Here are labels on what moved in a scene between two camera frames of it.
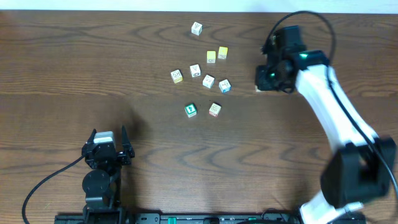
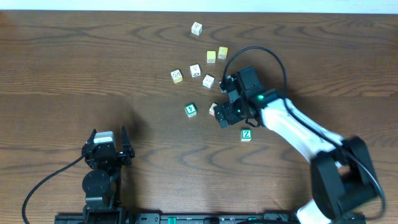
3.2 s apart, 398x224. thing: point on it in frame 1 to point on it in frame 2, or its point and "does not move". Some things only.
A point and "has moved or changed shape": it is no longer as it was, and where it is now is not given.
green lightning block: [190, 110] does not move
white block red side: [214, 109] does not move
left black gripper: [125, 156] does not move
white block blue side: [224, 86] does not move
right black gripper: [263, 83] to [228, 108]
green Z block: [257, 89] has moved or changed shape
